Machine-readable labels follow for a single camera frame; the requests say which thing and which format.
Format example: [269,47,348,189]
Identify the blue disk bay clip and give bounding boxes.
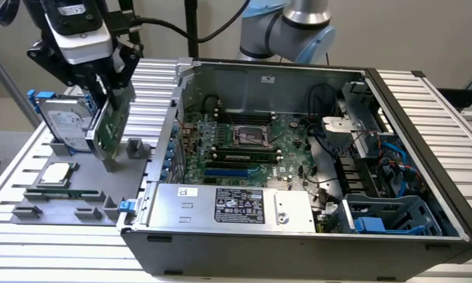
[355,216,387,234]

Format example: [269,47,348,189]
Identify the metal drive cage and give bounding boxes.
[320,81,395,158]

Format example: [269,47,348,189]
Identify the black stand pole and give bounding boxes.
[182,0,200,58]

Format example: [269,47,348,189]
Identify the silver power supply with label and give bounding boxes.
[145,183,316,234]

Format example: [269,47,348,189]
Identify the aluminium rail with black bracket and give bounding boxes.
[435,73,472,121]

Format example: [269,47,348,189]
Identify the aluminium frame post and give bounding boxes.
[0,38,41,128]

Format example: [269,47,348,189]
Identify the blue case latch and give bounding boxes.
[117,199,137,213]

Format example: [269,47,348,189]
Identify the blue data wire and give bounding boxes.
[377,140,423,185]

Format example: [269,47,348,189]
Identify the silver chipset heatsink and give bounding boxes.
[265,179,292,190]

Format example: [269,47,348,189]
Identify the black looped wire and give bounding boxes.
[307,83,340,119]

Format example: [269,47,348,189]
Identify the green motherboard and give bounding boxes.
[176,111,320,190]

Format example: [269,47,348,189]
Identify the grey parts rack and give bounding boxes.
[10,137,158,227]

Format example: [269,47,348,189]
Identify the metal cpu socket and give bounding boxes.
[226,123,279,149]

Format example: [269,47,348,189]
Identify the black gripper body with label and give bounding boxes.
[37,0,106,37]

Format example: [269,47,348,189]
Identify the black hanging strap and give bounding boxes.
[0,0,20,27]

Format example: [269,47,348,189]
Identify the black installed ram stick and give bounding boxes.
[212,148,281,163]

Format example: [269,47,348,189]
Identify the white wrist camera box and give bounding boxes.
[49,17,116,65]

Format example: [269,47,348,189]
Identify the thick black camera cable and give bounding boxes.
[132,0,253,42]

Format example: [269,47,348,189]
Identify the black open pc case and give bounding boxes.
[116,57,472,277]

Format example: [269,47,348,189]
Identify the green ram stick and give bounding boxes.
[24,188,102,198]

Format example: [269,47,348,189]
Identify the black expansion slot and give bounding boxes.
[202,160,249,169]

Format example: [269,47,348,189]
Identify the silver hard disk blue rails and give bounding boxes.
[25,90,100,154]

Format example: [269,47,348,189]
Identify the blue expansion slot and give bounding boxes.
[202,167,249,178]

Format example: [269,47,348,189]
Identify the green gpu card metal bracket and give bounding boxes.
[84,81,137,162]

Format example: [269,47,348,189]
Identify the silver cpu chip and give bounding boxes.
[36,161,80,189]

